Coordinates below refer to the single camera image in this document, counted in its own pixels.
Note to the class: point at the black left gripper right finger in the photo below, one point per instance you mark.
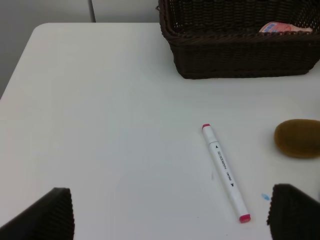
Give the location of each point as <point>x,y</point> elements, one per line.
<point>293,215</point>

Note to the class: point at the white marker with red caps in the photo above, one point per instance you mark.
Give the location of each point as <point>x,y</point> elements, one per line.
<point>226,176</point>

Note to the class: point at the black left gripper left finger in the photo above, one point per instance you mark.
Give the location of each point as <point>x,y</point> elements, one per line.
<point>49,218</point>

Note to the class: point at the dark brown wicker basket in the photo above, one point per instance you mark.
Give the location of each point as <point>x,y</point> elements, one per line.
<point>221,38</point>

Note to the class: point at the brown kiwi fruit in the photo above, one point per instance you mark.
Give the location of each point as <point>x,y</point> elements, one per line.
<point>298,138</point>

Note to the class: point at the pink dish soap bottle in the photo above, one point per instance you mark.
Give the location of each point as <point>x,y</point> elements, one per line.
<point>280,27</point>

